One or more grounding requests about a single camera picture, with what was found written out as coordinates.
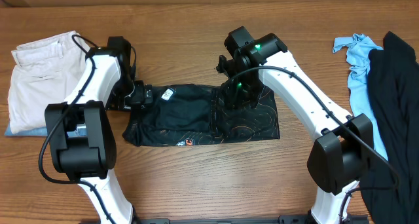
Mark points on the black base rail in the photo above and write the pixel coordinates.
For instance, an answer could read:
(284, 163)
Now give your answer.
(226, 220)

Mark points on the light blue shirt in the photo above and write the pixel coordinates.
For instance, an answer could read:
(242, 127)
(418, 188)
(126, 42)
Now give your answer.
(357, 55)

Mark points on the folded beige trousers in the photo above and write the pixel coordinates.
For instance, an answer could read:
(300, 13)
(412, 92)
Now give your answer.
(46, 71)

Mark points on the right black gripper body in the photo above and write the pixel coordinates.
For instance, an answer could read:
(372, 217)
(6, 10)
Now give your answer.
(247, 90)

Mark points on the plain black garment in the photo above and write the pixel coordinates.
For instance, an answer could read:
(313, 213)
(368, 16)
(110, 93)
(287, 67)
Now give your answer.
(392, 86)

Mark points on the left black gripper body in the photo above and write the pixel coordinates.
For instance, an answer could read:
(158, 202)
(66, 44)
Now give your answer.
(131, 93)

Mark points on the folded blue jeans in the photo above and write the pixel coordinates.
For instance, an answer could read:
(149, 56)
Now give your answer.
(39, 132)

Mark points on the black printed cycling jersey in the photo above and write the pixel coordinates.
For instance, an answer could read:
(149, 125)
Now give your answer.
(187, 115)

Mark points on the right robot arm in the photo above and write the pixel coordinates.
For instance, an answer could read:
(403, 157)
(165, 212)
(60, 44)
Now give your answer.
(340, 153)

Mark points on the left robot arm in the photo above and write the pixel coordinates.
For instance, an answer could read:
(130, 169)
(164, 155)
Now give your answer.
(79, 135)

